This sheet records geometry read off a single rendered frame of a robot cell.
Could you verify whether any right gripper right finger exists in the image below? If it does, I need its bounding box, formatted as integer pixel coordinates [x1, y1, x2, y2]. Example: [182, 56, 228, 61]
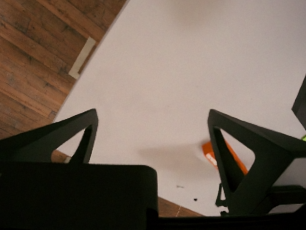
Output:
[207, 109, 306, 215]

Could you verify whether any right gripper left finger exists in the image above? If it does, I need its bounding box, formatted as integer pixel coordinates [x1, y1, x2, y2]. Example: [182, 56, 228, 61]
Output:
[0, 108, 99, 163]

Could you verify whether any orange three-compartment bin rack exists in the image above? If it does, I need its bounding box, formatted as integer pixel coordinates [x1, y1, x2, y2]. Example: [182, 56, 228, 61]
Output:
[201, 142, 248, 175]

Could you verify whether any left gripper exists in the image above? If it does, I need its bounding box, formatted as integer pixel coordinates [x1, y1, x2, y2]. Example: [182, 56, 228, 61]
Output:
[215, 184, 229, 215]

